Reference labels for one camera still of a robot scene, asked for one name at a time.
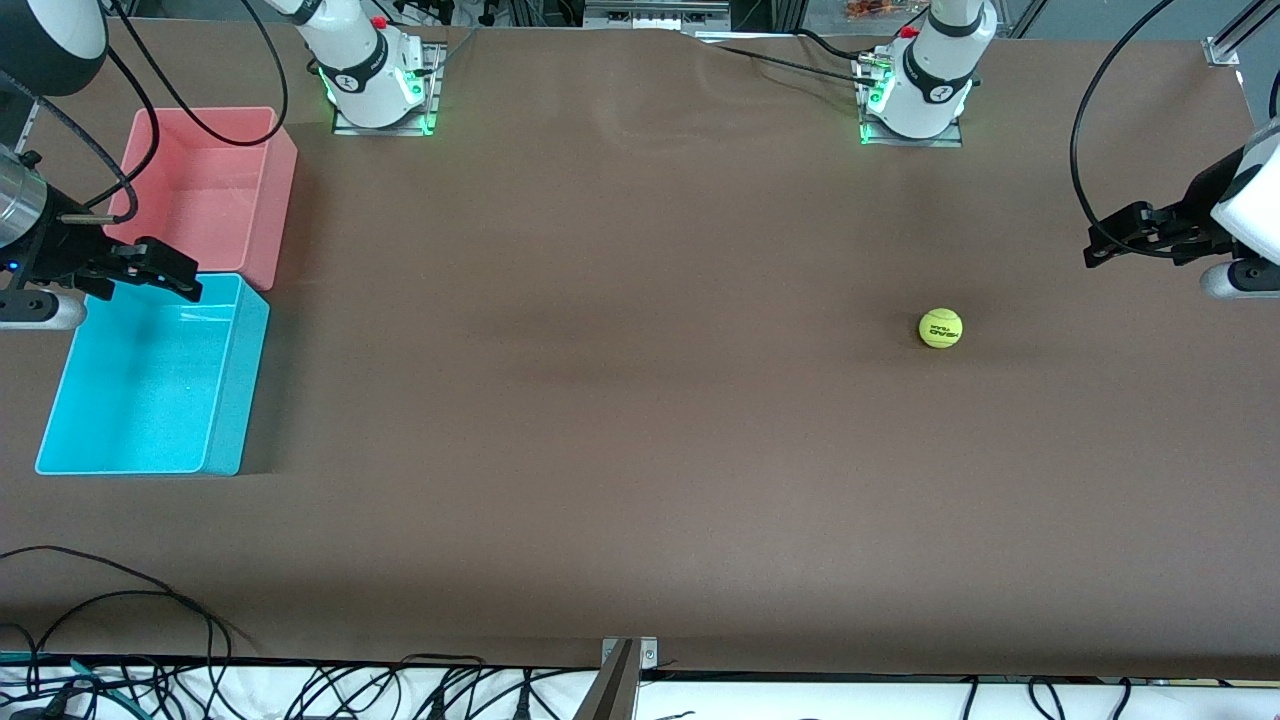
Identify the yellow-green tennis ball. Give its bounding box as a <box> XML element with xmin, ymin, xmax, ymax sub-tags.
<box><xmin>918</xmin><ymin>307</ymin><xmax>964</xmax><ymax>350</ymax></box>

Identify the pink plastic bin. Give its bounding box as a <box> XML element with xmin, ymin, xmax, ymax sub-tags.
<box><xmin>103</xmin><ymin>107</ymin><xmax>299</xmax><ymax>293</ymax></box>

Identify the blue plastic bin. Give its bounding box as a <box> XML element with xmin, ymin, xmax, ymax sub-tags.
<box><xmin>35</xmin><ymin>272</ymin><xmax>271</xmax><ymax>477</ymax></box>

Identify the silver metal box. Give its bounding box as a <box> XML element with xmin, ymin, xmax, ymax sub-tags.
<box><xmin>585</xmin><ymin>0</ymin><xmax>731</xmax><ymax>31</ymax></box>

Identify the black gripper plug cable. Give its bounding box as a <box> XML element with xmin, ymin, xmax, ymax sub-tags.
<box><xmin>0</xmin><ymin>68</ymin><xmax>139</xmax><ymax>229</ymax></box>

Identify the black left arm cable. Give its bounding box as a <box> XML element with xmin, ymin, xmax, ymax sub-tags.
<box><xmin>1070</xmin><ymin>0</ymin><xmax>1201</xmax><ymax>259</ymax></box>

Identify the aluminium frame profile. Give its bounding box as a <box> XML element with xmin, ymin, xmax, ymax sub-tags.
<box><xmin>1205</xmin><ymin>0</ymin><xmax>1280</xmax><ymax>67</ymax></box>
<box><xmin>15</xmin><ymin>95</ymin><xmax>49</xmax><ymax>156</ymax></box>

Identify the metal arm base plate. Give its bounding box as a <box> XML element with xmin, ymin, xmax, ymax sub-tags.
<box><xmin>332</xmin><ymin>40</ymin><xmax>443</xmax><ymax>136</ymax></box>
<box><xmin>858</xmin><ymin>50</ymin><xmax>966</xmax><ymax>148</ymax></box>

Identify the thin black arcing cable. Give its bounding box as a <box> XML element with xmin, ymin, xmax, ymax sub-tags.
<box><xmin>25</xmin><ymin>590</ymin><xmax>263</xmax><ymax>661</ymax></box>
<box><xmin>0</xmin><ymin>545</ymin><xmax>233</xmax><ymax>666</ymax></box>

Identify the black cable on table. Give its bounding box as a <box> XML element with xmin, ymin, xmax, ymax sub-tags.
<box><xmin>700</xmin><ymin>43</ymin><xmax>873</xmax><ymax>85</ymax></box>
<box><xmin>795</xmin><ymin>28</ymin><xmax>883</xmax><ymax>61</ymax></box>

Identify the teal cable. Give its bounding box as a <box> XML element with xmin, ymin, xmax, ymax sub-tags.
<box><xmin>0</xmin><ymin>652</ymin><xmax>136</xmax><ymax>696</ymax></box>

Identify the dark metal post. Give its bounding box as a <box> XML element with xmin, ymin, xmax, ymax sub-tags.
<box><xmin>572</xmin><ymin>640</ymin><xmax>641</xmax><ymax>720</ymax></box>

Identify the silver table edge bracket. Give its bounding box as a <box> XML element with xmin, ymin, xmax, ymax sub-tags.
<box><xmin>601</xmin><ymin>637</ymin><xmax>659</xmax><ymax>673</ymax></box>

